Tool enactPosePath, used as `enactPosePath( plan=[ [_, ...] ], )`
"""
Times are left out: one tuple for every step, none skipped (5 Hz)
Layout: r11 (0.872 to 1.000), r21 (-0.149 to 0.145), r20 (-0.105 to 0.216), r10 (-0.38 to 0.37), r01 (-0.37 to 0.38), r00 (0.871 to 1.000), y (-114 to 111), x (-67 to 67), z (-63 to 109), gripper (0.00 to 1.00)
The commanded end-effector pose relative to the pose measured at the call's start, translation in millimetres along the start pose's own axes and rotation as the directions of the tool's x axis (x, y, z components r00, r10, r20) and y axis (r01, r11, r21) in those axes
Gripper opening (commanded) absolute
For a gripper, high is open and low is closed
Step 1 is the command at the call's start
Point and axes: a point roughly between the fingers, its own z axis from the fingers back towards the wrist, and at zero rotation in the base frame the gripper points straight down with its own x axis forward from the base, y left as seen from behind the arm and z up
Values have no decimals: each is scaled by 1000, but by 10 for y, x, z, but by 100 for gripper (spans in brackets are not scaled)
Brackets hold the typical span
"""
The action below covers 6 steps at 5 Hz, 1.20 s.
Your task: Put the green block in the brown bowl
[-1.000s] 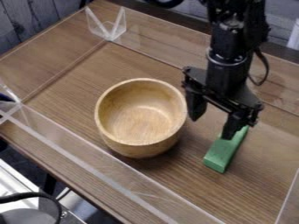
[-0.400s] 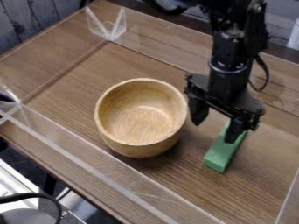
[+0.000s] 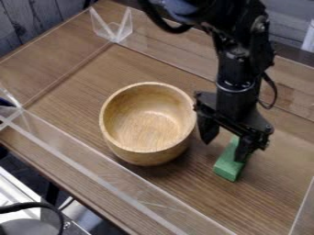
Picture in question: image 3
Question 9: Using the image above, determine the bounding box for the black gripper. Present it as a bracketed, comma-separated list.
[193, 82, 275, 162]

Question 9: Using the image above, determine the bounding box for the green rectangular block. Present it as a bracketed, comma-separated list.
[213, 136, 247, 182]

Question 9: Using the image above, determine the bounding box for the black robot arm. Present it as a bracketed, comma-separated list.
[137, 0, 275, 162]

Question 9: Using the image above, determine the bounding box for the brown wooden bowl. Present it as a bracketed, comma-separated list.
[98, 82, 196, 166]

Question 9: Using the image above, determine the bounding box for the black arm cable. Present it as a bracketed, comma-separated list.
[256, 72, 279, 110]

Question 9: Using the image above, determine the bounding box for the clear acrylic corner bracket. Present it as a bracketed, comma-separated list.
[89, 7, 132, 43]

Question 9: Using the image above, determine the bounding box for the clear acrylic front wall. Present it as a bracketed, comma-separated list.
[0, 85, 235, 235]

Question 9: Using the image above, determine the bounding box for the grey metal base plate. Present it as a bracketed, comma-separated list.
[0, 166, 93, 235]

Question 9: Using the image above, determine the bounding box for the black cable loop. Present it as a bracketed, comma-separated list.
[0, 201, 66, 235]

